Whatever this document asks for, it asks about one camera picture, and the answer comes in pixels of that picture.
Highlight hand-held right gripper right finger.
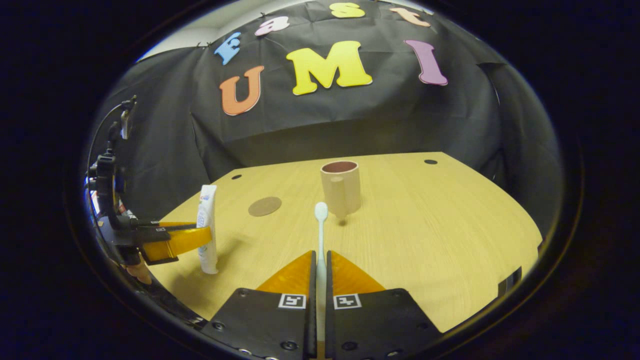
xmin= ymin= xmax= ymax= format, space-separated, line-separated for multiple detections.
xmin=326 ymin=250 xmax=443 ymax=360

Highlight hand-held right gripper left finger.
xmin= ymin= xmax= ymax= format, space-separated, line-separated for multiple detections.
xmin=200 ymin=250 xmax=318 ymax=360

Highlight white toothpaste tube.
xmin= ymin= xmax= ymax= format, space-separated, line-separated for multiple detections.
xmin=196 ymin=184 xmax=219 ymax=275

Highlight pale green toothbrush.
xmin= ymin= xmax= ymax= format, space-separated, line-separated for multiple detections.
xmin=314 ymin=202 xmax=329 ymax=346

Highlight round brown coaster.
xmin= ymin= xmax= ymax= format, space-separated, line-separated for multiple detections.
xmin=248 ymin=196 xmax=283 ymax=217

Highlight beige cup with handle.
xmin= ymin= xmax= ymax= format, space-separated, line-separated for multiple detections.
xmin=320 ymin=160 xmax=362 ymax=219

